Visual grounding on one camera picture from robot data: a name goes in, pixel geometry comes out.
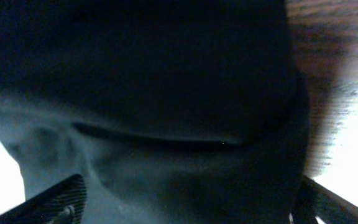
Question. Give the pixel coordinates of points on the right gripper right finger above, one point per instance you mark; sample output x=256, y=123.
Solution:
x=316, y=202

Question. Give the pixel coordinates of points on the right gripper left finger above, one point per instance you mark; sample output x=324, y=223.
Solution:
x=63, y=203

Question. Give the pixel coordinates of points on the black garment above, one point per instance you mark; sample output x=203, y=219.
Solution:
x=172, y=111

